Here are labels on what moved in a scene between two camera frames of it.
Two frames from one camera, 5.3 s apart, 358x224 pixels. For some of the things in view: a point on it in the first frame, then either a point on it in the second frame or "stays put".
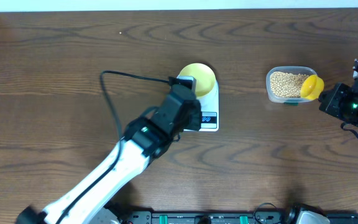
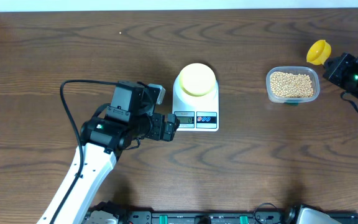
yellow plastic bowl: (204, 75) stays put
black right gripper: (330, 105) -> (334, 73)
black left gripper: (194, 110) -> (168, 129)
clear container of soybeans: (283, 84) stays put
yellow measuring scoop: (312, 86) -> (319, 52)
